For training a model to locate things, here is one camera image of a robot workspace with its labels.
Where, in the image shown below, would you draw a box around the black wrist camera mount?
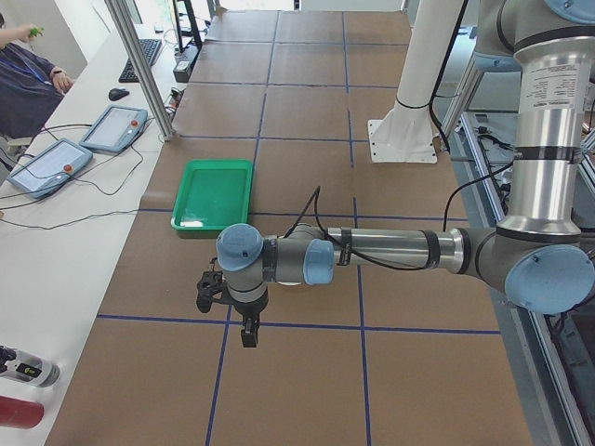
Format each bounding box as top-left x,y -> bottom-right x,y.
196,270 -> 230,313

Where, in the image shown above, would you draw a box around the red bottle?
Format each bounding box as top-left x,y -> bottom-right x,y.
0,396 -> 45,429

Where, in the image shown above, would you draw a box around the seated person dark clothes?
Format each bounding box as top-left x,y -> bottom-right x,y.
1,20 -> 73,138

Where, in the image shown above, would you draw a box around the far teach pendant tablet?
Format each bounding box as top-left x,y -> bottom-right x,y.
80,105 -> 148,153

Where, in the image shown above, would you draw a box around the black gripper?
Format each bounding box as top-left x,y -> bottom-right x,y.
233,296 -> 269,348

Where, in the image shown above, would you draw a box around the teach pendant tablet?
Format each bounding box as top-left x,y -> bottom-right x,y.
80,105 -> 148,153
7,138 -> 93,198

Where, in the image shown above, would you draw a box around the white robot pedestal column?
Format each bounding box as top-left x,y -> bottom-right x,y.
368,0 -> 467,164

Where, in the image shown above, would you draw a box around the black computer mouse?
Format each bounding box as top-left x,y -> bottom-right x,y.
108,87 -> 130,101

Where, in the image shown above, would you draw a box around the green plastic tray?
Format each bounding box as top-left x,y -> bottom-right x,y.
171,159 -> 253,237

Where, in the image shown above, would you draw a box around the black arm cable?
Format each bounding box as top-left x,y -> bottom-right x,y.
284,185 -> 512,271

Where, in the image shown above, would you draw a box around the near teach pendant tablet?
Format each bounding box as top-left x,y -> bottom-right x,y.
7,138 -> 93,198

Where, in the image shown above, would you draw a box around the aluminium frame post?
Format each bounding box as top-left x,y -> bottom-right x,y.
105,0 -> 174,141

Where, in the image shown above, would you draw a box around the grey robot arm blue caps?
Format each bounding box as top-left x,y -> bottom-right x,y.
196,1 -> 594,348

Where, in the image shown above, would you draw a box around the black keyboard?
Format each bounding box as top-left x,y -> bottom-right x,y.
118,38 -> 163,84

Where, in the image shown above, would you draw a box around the brown paper table cover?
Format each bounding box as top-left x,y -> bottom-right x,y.
47,10 -> 532,445

